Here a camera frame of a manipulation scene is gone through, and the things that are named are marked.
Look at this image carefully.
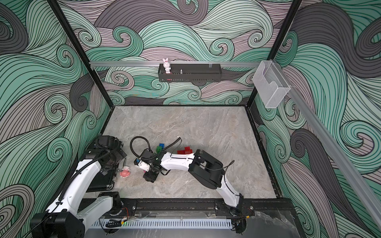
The dark green lego brick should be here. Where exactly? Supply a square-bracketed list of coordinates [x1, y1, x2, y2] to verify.
[156, 146, 163, 154]

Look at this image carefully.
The long red lego brick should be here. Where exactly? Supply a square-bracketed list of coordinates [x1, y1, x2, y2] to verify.
[177, 146, 193, 155]

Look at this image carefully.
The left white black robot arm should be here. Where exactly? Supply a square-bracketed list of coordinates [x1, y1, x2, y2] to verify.
[30, 136, 126, 238]

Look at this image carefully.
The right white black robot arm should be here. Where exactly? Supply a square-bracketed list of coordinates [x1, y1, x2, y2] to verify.
[134, 149, 244, 216]

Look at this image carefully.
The pink toy figure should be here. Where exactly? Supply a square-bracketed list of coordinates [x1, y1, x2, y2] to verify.
[119, 166, 131, 178]

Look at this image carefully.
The black box on table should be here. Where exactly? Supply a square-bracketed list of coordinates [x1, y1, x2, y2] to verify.
[86, 168, 117, 192]

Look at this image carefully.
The white pink bunny figurine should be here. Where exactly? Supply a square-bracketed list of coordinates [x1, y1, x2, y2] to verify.
[163, 58, 171, 74]

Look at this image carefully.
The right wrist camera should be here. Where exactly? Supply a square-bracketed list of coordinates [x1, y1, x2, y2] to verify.
[134, 158, 150, 172]

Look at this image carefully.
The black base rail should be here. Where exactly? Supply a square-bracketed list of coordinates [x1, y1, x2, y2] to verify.
[121, 198, 294, 217]

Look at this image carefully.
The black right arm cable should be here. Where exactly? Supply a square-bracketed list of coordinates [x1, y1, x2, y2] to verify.
[130, 136, 183, 160]

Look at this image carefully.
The white slotted cable duct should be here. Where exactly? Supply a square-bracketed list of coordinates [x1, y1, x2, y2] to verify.
[89, 219, 233, 230]

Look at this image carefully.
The aluminium rail back wall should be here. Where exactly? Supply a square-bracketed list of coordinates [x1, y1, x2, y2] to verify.
[89, 60, 261, 68]

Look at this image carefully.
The aluminium rail wall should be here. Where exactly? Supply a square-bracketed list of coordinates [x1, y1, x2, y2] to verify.
[273, 61, 381, 228]
[89, 60, 261, 68]

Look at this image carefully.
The black wall shelf tray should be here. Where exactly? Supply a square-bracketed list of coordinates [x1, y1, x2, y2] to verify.
[158, 63, 222, 83]

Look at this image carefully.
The clear plastic wall bin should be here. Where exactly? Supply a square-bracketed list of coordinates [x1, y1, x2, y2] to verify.
[253, 60, 290, 109]

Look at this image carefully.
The aluminium rail right wall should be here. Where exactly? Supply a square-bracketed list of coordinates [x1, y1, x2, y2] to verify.
[273, 61, 381, 228]

